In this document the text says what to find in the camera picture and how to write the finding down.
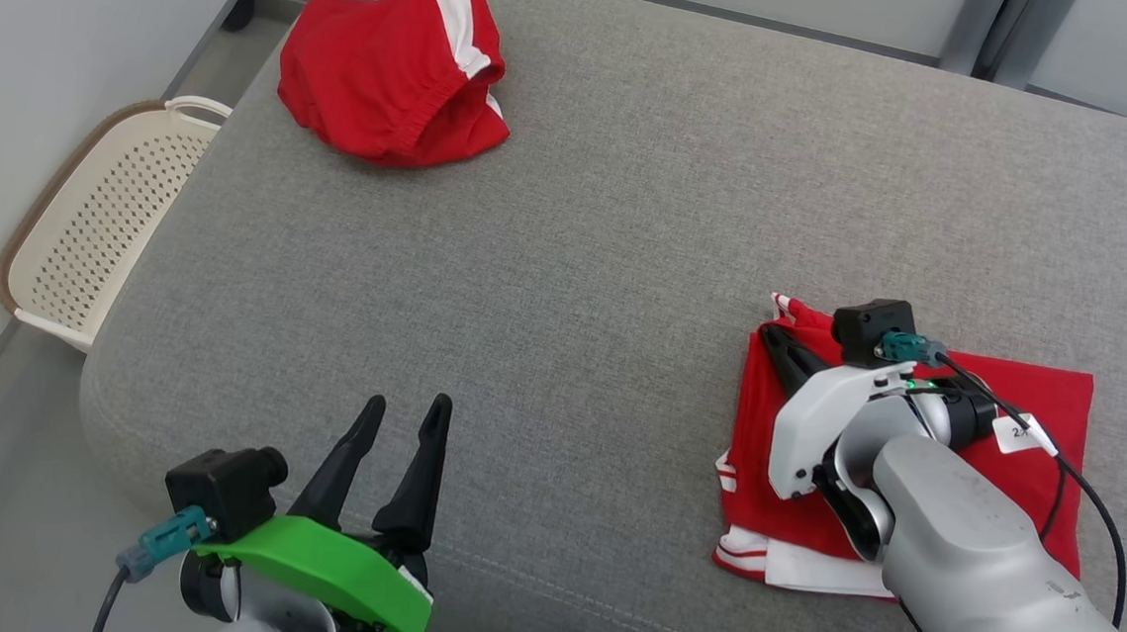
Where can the grey fabric sofa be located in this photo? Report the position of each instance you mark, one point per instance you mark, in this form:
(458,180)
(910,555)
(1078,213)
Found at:
(574,307)

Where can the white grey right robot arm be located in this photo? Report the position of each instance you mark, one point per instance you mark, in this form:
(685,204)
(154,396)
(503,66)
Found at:
(983,563)

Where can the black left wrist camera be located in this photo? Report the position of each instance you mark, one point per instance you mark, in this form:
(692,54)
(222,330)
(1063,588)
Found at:
(224,491)

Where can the red shorts with white stripe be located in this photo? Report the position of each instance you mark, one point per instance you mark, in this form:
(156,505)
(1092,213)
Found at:
(372,75)

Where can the grey partition post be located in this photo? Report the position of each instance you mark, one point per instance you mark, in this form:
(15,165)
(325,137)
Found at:
(1040,32)
(975,28)

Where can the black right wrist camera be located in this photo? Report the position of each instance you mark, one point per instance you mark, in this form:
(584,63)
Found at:
(870,328)

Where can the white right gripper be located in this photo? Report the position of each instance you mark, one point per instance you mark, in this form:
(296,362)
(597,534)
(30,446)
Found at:
(814,423)

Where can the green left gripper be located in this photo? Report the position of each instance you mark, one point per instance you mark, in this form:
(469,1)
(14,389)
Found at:
(318,562)

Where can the cream perforated laundry basket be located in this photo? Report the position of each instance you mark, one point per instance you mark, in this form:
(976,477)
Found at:
(137,167)

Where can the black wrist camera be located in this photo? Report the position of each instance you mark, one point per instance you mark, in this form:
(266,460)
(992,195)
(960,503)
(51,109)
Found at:
(870,328)
(224,491)

